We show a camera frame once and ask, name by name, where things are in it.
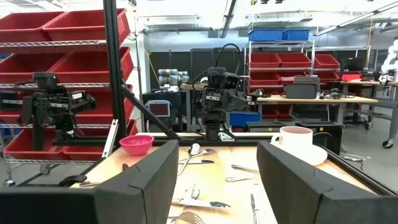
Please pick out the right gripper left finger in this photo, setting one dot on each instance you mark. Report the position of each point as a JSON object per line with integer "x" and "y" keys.
{"x": 140, "y": 193}

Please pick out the grey equipment case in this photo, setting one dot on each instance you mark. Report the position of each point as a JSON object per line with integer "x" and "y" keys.
{"x": 301, "y": 90}

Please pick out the white mug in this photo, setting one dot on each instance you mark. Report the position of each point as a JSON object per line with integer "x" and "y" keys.
{"x": 295, "y": 138}

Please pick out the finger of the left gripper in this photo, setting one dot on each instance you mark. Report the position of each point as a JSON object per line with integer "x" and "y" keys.
{"x": 230, "y": 102}
{"x": 242, "y": 102}

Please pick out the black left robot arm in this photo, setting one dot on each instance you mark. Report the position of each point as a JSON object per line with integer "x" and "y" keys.
{"x": 214, "y": 124}

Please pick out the black bracket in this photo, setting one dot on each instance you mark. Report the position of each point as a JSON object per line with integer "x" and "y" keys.
{"x": 73, "y": 180}

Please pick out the blue plastic storage bin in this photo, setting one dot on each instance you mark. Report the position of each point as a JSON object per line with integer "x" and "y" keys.
{"x": 295, "y": 35}
{"x": 264, "y": 35}
{"x": 244, "y": 119}

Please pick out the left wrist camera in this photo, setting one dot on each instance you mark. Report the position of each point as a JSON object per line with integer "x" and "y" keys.
{"x": 232, "y": 81}

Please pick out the black background robot arm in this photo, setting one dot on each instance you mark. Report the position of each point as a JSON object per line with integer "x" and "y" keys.
{"x": 63, "y": 127}

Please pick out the red plastic bowl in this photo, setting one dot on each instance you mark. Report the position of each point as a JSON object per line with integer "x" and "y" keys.
{"x": 136, "y": 146}

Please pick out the black equipment case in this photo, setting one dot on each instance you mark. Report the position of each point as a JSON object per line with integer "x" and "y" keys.
{"x": 267, "y": 126}

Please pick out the red plastic storage bin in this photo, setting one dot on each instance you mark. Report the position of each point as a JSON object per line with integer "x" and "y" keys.
{"x": 28, "y": 67}
{"x": 25, "y": 28}
{"x": 90, "y": 67}
{"x": 293, "y": 60}
{"x": 326, "y": 76}
{"x": 99, "y": 109}
{"x": 326, "y": 61}
{"x": 87, "y": 28}
{"x": 264, "y": 60}
{"x": 264, "y": 78}
{"x": 84, "y": 152}
{"x": 25, "y": 146}

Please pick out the grey industrial robot arm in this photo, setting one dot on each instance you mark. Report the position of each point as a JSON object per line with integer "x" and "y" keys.
{"x": 169, "y": 77}

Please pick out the grey teach pendant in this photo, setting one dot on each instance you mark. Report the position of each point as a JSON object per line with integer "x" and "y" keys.
{"x": 158, "y": 109}

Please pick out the black computer monitor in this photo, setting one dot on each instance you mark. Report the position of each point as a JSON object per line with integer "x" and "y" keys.
{"x": 353, "y": 64}

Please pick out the white robot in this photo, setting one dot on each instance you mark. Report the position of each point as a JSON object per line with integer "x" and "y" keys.
{"x": 392, "y": 62}

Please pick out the silver metal strip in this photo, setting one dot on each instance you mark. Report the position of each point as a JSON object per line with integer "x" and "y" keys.
{"x": 110, "y": 138}

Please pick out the wooden workbench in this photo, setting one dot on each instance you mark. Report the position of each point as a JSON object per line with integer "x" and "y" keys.
{"x": 311, "y": 99}

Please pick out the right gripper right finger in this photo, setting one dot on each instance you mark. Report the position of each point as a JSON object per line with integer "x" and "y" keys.
{"x": 295, "y": 193}

